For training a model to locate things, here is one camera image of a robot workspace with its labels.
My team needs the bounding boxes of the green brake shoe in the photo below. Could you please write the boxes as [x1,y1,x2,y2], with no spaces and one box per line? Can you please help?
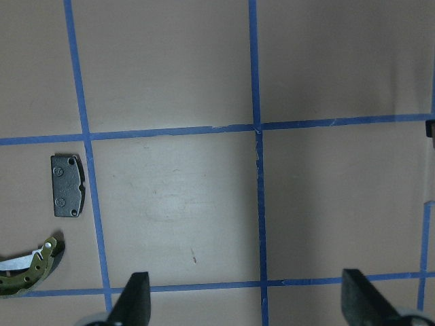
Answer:
[1,230,65,299]

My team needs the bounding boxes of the small black bearing gear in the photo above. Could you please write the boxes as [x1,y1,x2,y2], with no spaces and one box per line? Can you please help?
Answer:
[425,120,435,139]

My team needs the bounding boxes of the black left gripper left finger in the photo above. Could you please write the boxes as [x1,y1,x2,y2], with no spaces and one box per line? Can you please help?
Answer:
[75,272,151,326]

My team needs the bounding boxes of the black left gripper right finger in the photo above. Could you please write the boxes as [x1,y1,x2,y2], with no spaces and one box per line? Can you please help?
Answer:
[341,269,434,326]

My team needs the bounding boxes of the black brake pad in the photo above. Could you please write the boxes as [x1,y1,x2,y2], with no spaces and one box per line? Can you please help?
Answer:
[50,154,86,218]

